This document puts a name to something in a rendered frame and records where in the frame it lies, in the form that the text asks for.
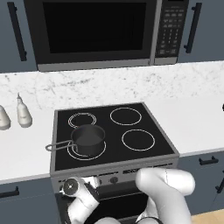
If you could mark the black stove knob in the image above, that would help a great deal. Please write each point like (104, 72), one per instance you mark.
(113, 180)

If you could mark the black and silver microwave oven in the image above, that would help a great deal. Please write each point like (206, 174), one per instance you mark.
(96, 32)

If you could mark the blue-grey wall cupboard door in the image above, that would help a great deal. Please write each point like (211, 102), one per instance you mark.
(8, 38)
(210, 29)

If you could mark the white rounded bottle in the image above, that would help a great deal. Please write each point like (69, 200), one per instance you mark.
(3, 119)

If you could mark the dark grey saucepan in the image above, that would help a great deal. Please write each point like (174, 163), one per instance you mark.
(87, 140)

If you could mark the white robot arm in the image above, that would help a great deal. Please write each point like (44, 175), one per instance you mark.
(167, 189)

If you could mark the white bottle with spout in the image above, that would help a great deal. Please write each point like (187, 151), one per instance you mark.
(24, 113)

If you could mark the blue-grey drawer front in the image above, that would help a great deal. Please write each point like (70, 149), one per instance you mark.
(29, 201)
(192, 163)

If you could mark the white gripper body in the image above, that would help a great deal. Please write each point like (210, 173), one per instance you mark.
(91, 180)

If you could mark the black and grey stove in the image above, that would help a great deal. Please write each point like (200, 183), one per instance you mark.
(116, 140)

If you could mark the black oven door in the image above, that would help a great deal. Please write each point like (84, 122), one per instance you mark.
(122, 205)

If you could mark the blue-grey base cupboard door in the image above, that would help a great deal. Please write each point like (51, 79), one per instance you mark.
(207, 192)

